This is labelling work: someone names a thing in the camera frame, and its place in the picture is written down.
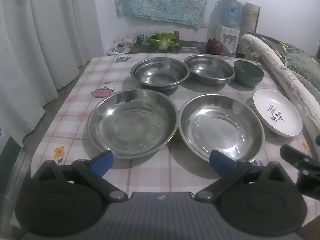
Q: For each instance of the green patterned bedding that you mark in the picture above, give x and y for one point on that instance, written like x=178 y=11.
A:
x=302 y=65

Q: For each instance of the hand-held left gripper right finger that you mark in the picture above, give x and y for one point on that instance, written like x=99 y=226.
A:
x=221 y=163

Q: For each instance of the large blue water bottle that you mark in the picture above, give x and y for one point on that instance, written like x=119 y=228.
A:
x=230 y=12

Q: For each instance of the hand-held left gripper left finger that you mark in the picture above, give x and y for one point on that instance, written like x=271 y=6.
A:
x=103 y=162

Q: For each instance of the red lidded jar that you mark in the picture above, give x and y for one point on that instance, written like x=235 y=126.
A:
x=176 y=35

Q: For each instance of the green bottle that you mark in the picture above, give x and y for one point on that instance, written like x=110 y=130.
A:
x=140 y=40

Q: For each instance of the white plastic bag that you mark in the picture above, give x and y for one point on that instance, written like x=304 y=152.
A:
x=117 y=50

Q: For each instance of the white printed plate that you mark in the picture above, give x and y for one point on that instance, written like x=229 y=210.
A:
x=275 y=110

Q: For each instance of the dark red pot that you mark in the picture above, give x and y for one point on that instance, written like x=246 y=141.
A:
x=214 y=46

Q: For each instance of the large steel plate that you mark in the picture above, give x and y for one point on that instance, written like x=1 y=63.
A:
x=220 y=127
x=132 y=122

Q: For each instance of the blue floral wall cloth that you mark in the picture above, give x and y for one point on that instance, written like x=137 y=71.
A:
x=165 y=0

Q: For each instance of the pink checked tablecloth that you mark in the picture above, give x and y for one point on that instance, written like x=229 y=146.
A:
x=150 y=171

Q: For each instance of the white rolled mat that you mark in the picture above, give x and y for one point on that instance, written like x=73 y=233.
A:
x=280 y=67

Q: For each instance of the white water dispenser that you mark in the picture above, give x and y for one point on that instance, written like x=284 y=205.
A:
x=228 y=38

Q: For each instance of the green lettuce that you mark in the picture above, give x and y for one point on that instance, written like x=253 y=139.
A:
x=163 y=41

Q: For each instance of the white curtain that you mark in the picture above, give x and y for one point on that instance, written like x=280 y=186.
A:
x=42 y=42

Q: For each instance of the dark green bowl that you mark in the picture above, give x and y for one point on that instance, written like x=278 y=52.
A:
x=247 y=76

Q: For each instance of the standing rolled patterned mat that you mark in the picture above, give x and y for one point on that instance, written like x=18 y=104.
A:
x=250 y=17

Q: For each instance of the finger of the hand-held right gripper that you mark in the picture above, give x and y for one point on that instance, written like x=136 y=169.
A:
x=297 y=156

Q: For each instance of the small steel bowl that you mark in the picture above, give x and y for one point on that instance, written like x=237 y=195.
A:
x=208 y=67
x=160 y=72

